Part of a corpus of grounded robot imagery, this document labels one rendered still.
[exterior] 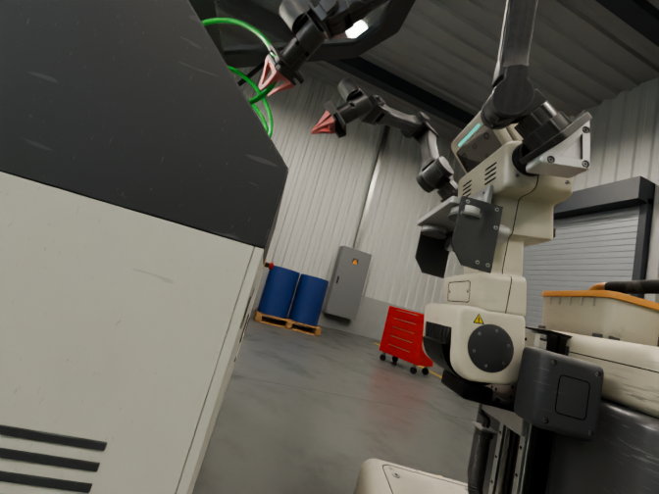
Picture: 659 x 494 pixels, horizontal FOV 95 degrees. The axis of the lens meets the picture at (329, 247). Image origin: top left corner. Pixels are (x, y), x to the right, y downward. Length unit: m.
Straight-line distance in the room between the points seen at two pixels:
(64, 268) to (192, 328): 0.22
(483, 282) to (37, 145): 0.89
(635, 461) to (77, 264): 1.00
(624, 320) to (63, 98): 1.22
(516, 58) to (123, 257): 0.84
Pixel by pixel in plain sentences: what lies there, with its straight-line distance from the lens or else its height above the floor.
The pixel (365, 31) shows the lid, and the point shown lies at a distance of 1.61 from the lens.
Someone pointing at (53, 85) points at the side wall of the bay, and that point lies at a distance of 0.73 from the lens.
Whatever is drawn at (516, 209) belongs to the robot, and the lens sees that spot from 0.89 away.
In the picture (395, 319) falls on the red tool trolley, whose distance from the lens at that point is 4.99.
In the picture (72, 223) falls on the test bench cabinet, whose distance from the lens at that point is 0.64.
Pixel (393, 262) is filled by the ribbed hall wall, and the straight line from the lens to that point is 8.42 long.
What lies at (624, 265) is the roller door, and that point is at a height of 2.55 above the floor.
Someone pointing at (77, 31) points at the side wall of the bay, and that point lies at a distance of 0.77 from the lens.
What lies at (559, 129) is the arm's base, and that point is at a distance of 0.79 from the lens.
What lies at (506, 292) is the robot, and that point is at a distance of 0.81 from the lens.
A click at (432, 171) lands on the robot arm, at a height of 1.24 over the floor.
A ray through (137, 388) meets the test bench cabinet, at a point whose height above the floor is 0.52.
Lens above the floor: 0.74
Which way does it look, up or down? 9 degrees up
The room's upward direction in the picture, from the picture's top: 16 degrees clockwise
